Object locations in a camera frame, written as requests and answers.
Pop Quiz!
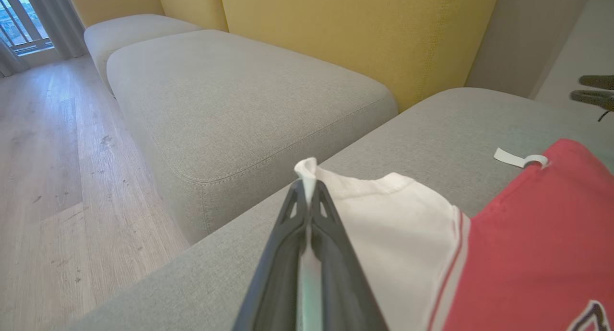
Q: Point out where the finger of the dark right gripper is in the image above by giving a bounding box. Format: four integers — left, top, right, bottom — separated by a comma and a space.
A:
579, 75, 614, 90
570, 90, 614, 112

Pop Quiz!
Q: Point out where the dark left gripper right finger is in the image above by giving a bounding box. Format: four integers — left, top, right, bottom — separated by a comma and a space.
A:
311, 179, 389, 331

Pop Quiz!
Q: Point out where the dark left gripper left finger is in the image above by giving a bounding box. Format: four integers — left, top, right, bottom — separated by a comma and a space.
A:
233, 179, 310, 331

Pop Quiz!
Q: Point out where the red and white sports shirt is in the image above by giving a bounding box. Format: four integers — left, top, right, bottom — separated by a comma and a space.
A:
294, 138, 614, 331

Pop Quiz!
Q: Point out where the grey sofa seat cushion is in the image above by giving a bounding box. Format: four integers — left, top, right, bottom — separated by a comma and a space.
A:
106, 30, 399, 245
84, 13, 202, 94

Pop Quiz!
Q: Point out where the wide yellow sofa back cushion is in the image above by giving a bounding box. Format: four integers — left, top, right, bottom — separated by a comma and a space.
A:
221, 0, 502, 113

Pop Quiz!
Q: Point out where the grey curtain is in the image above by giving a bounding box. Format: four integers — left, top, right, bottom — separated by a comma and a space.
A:
0, 37, 30, 78
22, 0, 88, 59

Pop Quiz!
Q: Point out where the window with white frame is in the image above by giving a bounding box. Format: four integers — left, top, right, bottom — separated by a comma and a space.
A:
0, 0, 53, 56

